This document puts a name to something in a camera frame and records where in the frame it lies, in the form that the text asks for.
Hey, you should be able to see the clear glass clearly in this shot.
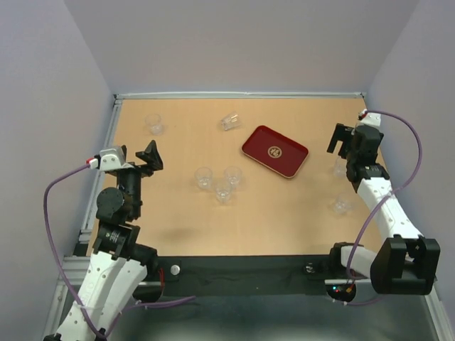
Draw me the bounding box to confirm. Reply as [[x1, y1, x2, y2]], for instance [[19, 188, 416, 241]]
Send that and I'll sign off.
[[195, 167, 213, 190], [220, 112, 242, 131], [214, 179, 233, 204], [145, 114, 164, 136], [333, 157, 346, 178], [223, 166, 242, 188], [332, 193, 354, 215]]

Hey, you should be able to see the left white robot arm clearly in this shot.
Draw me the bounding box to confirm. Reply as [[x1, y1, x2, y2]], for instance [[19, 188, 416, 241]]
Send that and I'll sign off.
[[45, 141, 164, 340]]

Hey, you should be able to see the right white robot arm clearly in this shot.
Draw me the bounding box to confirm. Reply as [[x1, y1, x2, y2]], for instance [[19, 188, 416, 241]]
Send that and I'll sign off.
[[327, 124, 441, 296]]

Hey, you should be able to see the red rectangular tray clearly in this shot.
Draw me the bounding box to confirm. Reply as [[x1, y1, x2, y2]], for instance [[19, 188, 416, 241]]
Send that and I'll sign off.
[[241, 125, 309, 179]]

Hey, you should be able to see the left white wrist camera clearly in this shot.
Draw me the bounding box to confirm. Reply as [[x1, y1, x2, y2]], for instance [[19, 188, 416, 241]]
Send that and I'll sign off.
[[86, 146, 131, 172]]

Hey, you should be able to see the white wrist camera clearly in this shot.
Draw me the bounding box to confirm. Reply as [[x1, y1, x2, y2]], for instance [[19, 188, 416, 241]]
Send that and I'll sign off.
[[86, 146, 131, 172], [356, 109, 381, 129]]

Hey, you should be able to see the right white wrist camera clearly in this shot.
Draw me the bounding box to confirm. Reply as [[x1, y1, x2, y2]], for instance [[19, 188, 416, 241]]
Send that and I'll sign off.
[[356, 109, 381, 129]]

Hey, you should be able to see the aluminium table frame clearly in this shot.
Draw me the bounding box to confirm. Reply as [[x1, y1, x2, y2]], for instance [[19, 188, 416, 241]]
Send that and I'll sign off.
[[41, 91, 455, 341]]

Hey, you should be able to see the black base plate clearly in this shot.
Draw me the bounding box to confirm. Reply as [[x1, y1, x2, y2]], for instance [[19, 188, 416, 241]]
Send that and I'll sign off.
[[117, 254, 370, 296]]

